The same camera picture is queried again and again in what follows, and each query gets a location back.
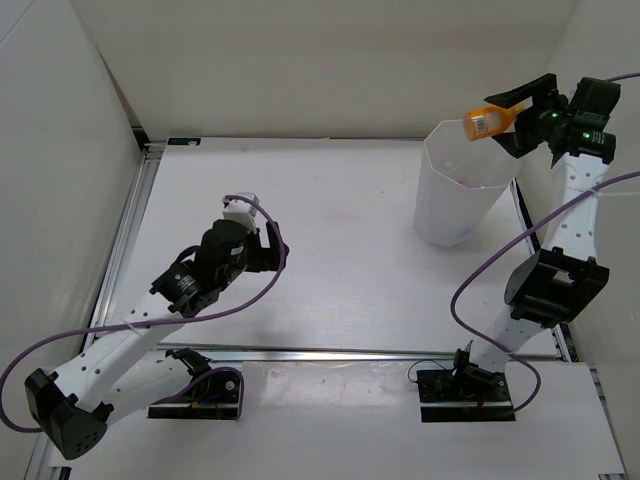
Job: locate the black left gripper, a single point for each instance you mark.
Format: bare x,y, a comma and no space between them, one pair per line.
265,258

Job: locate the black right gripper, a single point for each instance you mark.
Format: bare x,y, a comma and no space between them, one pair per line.
521,142

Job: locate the orange plastic bottle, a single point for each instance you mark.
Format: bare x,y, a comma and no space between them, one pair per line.
491,120

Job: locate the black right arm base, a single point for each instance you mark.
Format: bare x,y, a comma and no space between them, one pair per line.
462,392

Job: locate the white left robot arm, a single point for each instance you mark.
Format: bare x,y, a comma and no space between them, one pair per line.
77,402

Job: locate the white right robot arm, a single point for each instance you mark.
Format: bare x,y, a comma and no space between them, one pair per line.
559,280

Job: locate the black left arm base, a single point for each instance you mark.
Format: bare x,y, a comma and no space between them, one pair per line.
218,393

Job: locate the white octagonal plastic bin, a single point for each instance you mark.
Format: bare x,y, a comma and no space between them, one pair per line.
447,213

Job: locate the blue label sticker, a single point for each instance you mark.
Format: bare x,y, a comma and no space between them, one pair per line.
184,141

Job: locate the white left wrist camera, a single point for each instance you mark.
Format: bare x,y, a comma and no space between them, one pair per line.
240,212

